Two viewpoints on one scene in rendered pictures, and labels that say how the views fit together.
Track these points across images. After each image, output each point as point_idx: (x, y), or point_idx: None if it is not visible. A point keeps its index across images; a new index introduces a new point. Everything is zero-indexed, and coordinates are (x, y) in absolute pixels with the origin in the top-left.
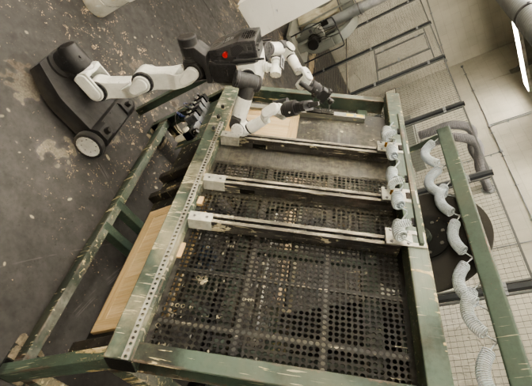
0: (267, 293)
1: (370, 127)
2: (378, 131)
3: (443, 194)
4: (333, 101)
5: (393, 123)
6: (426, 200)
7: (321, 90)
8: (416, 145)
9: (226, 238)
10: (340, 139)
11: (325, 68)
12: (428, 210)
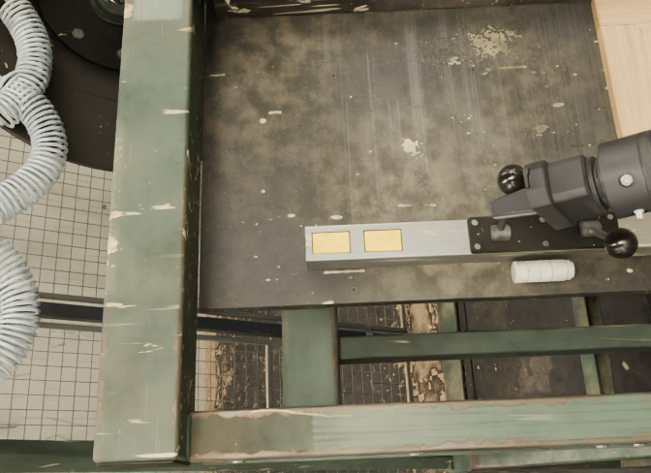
0: (472, 375)
1: (275, 204)
2: (239, 180)
3: (15, 71)
4: (493, 200)
5: (169, 128)
6: (72, 130)
7: (594, 165)
8: (35, 453)
9: (643, 368)
10: (408, 88)
11: None
12: (75, 86)
